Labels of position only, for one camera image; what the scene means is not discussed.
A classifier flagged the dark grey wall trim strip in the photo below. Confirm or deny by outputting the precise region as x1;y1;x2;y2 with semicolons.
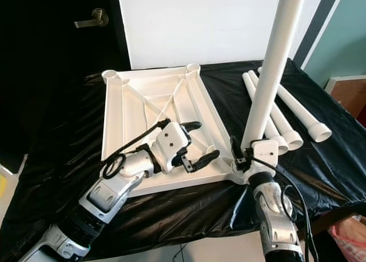
292;0;348;68

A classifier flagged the pink plastic bag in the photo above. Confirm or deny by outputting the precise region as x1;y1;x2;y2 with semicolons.
329;225;366;262

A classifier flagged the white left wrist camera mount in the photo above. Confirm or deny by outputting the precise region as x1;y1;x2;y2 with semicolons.
152;122;192;174

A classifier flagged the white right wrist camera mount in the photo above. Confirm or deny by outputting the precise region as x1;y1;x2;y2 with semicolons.
243;138;281;185

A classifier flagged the brown and white flat board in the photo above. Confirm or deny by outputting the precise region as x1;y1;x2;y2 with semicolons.
324;74;366;120

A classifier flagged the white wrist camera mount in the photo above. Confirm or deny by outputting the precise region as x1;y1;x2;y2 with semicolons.
243;138;281;185
152;122;192;174

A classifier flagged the brass lever door handle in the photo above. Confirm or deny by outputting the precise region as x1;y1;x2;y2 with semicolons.
74;8;109;29

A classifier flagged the black door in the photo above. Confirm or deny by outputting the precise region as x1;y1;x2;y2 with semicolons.
0;0;131;160

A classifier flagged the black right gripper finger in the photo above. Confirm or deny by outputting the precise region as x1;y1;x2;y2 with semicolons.
230;135;243;171

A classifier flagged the black plastic table cover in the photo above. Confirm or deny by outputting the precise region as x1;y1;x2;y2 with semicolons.
0;57;366;262

